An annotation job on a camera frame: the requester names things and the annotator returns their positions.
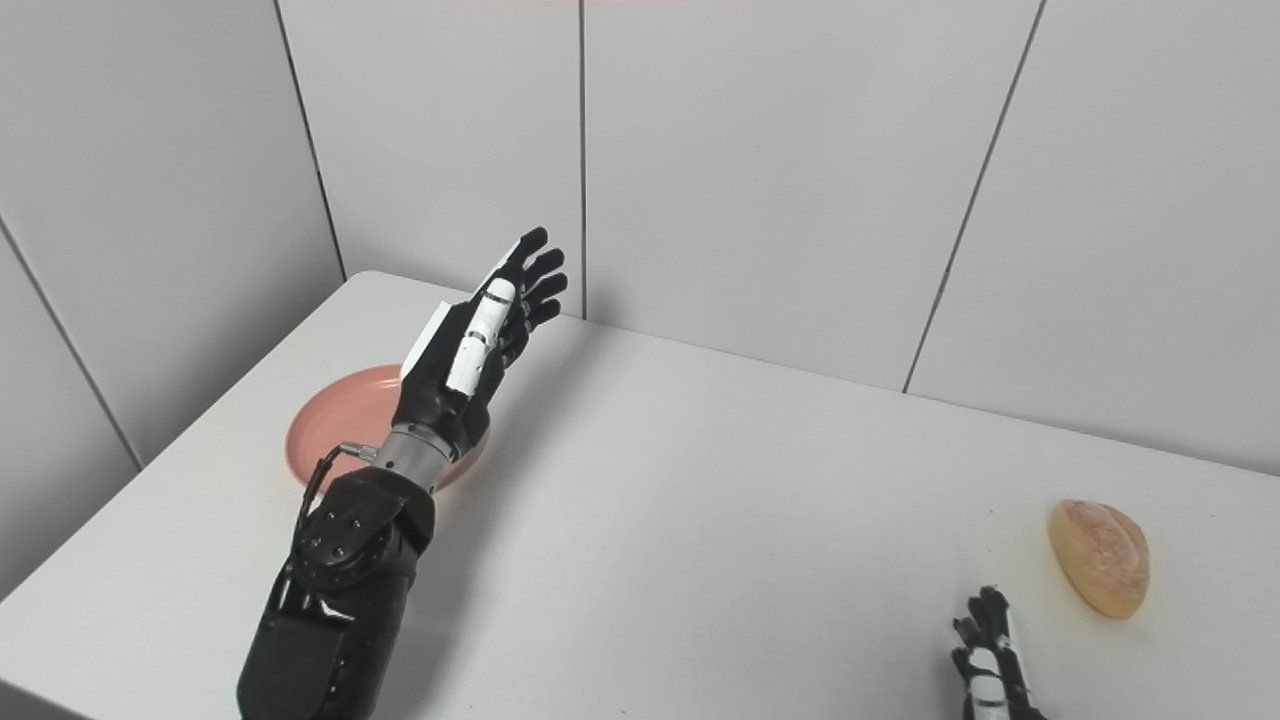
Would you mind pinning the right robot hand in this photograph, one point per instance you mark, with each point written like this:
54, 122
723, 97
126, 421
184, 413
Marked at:
990, 660

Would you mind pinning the bread roll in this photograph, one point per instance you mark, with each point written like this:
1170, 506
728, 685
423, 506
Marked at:
1100, 570

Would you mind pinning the pink plate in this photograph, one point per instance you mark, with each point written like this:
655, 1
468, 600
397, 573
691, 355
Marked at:
335, 430

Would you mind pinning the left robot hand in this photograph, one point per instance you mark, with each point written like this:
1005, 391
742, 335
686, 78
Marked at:
470, 355

